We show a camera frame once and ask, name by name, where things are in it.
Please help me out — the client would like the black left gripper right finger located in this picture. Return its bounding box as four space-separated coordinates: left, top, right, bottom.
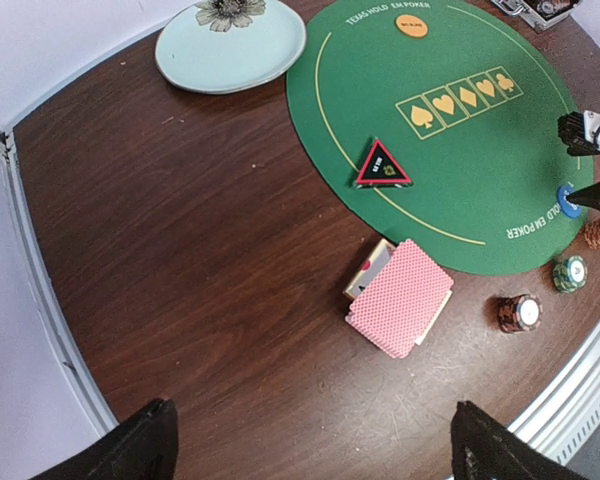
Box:
450 401 583 480

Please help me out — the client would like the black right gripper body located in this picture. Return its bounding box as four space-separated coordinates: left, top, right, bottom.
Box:
557 110 600 157

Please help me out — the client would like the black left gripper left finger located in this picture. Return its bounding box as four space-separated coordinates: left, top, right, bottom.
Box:
36 398 179 480

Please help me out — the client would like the blue small blind button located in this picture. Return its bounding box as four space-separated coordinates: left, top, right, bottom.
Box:
557 184 583 219

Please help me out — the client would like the orange big blind button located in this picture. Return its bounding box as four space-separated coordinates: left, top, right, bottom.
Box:
395 14 429 39

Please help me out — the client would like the black triangular dealer button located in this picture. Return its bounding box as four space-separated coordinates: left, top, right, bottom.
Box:
351 137 413 189

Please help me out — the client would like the green poker chip stack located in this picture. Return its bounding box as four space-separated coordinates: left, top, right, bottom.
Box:
552 255 588 293

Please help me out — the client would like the aluminium poker case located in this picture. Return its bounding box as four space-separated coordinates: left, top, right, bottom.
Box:
490 0 582 32

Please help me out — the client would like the brown poker chip stack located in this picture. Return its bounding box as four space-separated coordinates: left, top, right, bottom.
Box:
497 294 542 334

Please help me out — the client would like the round green poker mat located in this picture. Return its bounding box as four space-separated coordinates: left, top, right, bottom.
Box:
287 1 594 275

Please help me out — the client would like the red-backed playing card deck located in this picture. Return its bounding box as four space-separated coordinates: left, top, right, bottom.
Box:
344 239 455 360

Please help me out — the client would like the light blue flower plate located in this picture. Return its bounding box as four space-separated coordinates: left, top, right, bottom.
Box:
154 1 307 95

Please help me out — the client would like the aluminium front rail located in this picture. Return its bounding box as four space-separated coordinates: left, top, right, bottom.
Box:
509 321 600 465

